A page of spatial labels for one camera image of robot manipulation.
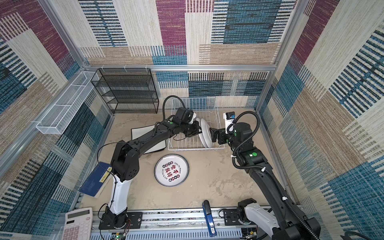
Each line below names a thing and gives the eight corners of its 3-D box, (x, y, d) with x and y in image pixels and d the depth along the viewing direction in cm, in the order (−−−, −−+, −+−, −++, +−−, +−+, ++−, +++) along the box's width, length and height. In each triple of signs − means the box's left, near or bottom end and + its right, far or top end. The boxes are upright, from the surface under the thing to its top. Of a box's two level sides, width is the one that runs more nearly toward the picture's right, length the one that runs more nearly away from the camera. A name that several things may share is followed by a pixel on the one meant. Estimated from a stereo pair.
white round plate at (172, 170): (152, 187, 85) (151, 186, 83) (157, 155, 97) (157, 154, 95) (188, 187, 84) (188, 186, 83) (189, 155, 97) (189, 154, 95)
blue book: (80, 192, 84) (77, 191, 82) (101, 162, 95) (99, 161, 93) (97, 198, 82) (95, 197, 80) (116, 167, 93) (115, 165, 92)
